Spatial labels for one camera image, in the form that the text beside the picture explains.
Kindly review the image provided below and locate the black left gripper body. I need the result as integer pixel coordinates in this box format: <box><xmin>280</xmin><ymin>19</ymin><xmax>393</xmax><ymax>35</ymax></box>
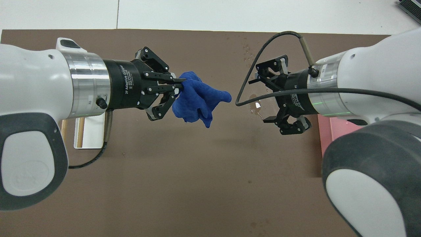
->
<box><xmin>103</xmin><ymin>59</ymin><xmax>156</xmax><ymax>110</ymax></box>

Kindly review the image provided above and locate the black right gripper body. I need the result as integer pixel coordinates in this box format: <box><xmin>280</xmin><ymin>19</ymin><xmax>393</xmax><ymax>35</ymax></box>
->
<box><xmin>279</xmin><ymin>69</ymin><xmax>319</xmax><ymax>117</ymax></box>

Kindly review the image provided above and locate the blue towel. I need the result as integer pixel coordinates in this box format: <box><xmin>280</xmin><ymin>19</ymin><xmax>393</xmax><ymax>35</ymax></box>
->
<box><xmin>172</xmin><ymin>71</ymin><xmax>232</xmax><ymax>128</ymax></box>

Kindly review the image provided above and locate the pink plastic bin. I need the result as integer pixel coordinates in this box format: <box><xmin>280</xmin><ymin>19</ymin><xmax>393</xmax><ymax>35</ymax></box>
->
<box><xmin>317</xmin><ymin>114</ymin><xmax>369</xmax><ymax>157</ymax></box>

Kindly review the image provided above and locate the brown table mat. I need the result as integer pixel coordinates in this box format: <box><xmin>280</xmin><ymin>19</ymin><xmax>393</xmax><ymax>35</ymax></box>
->
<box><xmin>0</xmin><ymin>29</ymin><xmax>392</xmax><ymax>237</ymax></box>

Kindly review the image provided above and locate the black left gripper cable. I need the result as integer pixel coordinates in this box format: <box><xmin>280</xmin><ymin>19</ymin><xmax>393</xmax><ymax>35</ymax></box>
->
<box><xmin>68</xmin><ymin>110</ymin><xmax>114</xmax><ymax>169</ymax></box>

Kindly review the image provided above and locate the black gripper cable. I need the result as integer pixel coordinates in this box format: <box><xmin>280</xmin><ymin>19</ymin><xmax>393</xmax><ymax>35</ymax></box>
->
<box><xmin>235</xmin><ymin>31</ymin><xmax>421</xmax><ymax>112</ymax></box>
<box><xmin>68</xmin><ymin>110</ymin><xmax>114</xmax><ymax>169</ymax></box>

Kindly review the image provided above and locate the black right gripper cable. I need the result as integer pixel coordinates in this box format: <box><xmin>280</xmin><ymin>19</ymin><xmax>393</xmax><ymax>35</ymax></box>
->
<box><xmin>235</xmin><ymin>31</ymin><xmax>421</xmax><ymax>112</ymax></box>

